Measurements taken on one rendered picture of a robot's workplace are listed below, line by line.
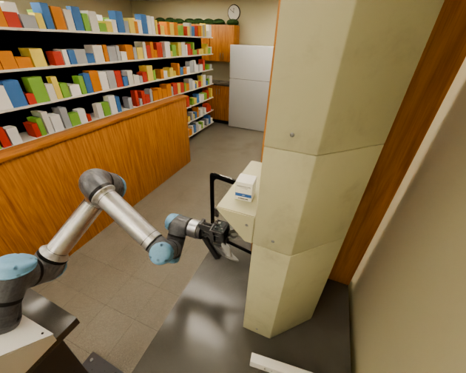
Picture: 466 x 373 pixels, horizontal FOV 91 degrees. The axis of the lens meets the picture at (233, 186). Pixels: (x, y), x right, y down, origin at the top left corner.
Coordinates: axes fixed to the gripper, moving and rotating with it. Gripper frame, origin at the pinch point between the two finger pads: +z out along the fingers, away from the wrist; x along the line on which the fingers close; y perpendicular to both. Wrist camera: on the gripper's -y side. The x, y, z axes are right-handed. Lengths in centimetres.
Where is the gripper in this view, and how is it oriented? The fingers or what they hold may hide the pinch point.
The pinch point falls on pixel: (246, 247)
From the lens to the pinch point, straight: 91.0
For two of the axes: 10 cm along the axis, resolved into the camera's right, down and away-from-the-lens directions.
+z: 9.3, 2.0, -3.2
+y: 0.0, -8.5, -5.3
